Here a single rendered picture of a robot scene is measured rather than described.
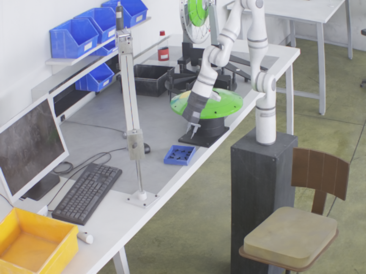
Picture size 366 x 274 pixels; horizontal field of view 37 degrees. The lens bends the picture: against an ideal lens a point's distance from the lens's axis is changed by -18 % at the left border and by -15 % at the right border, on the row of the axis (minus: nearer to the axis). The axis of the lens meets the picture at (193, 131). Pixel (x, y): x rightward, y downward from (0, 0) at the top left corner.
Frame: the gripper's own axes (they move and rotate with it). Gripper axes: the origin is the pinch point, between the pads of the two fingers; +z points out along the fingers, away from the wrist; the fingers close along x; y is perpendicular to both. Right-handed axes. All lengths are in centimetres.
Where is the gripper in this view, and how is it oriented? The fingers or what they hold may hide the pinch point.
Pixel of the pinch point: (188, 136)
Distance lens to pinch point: 263.1
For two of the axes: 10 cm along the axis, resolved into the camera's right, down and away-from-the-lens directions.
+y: -8.3, -2.2, -5.1
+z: -3.8, 9.0, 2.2
